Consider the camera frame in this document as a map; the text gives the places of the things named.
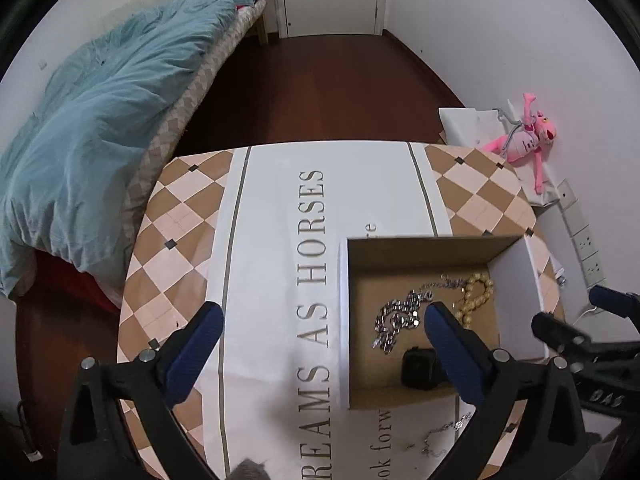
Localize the white cable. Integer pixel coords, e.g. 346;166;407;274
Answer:
570;305;609;327

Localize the thin silver chain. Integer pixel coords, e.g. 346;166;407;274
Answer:
420;410;477;459

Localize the white paper bag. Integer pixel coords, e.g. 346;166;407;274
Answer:
438;100;562;207

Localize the brown checkered tablecloth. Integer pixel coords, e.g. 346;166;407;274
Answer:
116;142;569;480

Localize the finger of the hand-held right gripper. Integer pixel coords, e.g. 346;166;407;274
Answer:
531;312;597;361
588;285;640;320

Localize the chunky silver chain necklace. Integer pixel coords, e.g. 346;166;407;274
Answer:
372;272;468;357

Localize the grey fuzzy object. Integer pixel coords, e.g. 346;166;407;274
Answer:
232;457;271;480

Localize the white power strip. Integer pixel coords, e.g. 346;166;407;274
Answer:
554;177;607;289

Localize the pink plush toy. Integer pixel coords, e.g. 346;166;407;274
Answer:
481;92;559;195

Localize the grey wire hanger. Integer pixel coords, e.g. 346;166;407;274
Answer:
492;106;532;162

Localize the bed with patterned mattress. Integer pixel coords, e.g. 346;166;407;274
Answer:
119;0;272;248

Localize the yellow bead bracelet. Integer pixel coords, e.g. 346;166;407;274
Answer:
453;272;496;332

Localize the light blue blanket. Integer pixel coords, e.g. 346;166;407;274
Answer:
0;0;274;302

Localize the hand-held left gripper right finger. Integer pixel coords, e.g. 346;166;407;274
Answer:
424;301;587;480

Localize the small black box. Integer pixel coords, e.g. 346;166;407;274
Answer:
401;346;449;391

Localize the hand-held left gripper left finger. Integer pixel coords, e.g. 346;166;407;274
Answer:
59;301;224;480

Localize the cardboard box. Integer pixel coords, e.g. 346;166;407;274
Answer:
338;235;552;411

